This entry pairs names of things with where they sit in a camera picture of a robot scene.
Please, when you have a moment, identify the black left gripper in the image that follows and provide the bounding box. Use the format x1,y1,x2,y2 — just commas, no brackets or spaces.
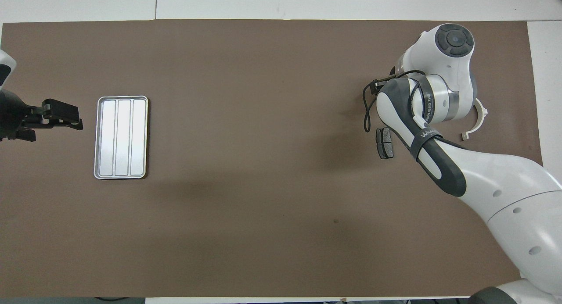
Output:
0,90,83,142

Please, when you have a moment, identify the silver metal tray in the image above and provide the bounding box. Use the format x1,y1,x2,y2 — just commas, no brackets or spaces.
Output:
94,96,149,180

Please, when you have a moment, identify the brown table mat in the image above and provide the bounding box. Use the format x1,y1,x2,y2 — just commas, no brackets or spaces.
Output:
0,20,558,298

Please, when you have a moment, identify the dark grey brake pad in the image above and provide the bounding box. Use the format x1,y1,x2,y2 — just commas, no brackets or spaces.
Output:
376,127,394,160

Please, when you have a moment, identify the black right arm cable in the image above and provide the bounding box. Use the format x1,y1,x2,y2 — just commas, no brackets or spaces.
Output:
363,69,424,133

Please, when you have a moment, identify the white curved plastic bracket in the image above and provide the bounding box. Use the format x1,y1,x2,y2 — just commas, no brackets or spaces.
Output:
460,98,489,141

